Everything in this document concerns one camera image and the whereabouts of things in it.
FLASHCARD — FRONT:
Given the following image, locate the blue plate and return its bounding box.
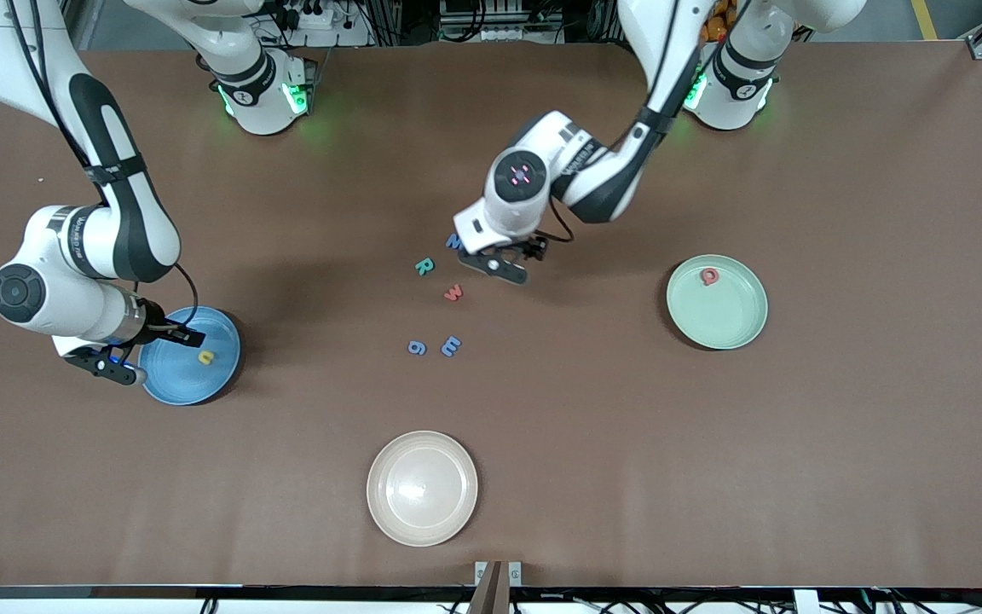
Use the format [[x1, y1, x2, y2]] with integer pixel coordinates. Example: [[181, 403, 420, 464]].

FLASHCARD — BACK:
[[140, 305, 242, 407]]

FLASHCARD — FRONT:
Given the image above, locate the pale green plate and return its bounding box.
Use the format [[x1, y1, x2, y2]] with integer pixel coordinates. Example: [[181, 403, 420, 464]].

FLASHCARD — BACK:
[[666, 254, 770, 351]]

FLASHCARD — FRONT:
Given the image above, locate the beige plate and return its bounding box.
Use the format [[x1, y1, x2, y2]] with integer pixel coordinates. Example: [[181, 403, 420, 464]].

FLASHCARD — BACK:
[[366, 430, 480, 548]]

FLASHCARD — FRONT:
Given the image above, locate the bag of orange items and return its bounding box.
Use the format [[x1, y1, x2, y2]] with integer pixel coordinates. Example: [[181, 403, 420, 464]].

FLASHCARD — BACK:
[[700, 0, 732, 42]]

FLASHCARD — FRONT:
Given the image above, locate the brown table cover sheet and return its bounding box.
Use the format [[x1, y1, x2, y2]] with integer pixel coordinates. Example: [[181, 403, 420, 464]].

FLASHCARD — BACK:
[[0, 41, 982, 591]]

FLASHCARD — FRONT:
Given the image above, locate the white power strip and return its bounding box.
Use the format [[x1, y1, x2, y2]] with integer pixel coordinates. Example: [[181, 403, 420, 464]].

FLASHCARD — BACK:
[[274, 0, 334, 31]]

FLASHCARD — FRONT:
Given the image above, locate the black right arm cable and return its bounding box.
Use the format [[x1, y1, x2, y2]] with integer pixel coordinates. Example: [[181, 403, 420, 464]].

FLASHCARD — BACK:
[[5, 0, 199, 332]]

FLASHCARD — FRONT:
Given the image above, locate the aluminium frame post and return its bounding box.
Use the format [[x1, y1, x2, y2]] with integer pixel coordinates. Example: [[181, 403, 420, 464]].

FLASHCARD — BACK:
[[369, 0, 400, 45], [589, 0, 620, 43]]

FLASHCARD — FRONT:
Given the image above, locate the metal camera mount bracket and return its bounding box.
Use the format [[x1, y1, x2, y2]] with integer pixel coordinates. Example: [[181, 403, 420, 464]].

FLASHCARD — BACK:
[[467, 559, 523, 614]]

